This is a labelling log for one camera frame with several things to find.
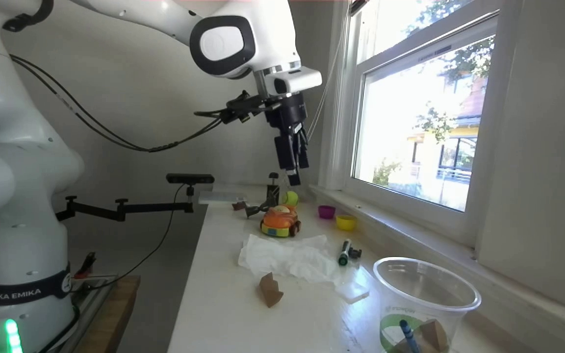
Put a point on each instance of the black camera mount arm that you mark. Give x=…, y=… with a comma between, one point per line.
x=117, y=215

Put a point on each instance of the green black marker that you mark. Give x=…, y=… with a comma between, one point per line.
x=347, y=254

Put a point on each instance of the orange toy burger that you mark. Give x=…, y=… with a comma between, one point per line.
x=278, y=223

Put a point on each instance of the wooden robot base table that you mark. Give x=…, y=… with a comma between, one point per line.
x=109, y=321

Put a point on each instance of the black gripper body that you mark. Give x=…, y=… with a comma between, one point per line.
x=288, y=115

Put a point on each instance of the magenta small bowl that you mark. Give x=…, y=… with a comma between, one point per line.
x=325, y=213

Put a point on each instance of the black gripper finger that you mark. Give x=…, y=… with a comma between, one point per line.
x=292, y=177

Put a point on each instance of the green tennis ball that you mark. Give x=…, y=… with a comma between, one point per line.
x=290, y=199

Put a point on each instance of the yellow small bowl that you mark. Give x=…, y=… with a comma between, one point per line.
x=345, y=223

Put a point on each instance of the black stereo camera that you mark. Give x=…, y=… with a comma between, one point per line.
x=188, y=181

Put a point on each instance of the large clear plastic cup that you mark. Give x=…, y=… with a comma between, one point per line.
x=421, y=305

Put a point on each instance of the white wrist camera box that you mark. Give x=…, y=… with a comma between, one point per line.
x=288, y=81

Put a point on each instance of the white crumpled tissue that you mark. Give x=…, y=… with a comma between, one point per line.
x=310, y=260

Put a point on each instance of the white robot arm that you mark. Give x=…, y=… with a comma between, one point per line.
x=241, y=38

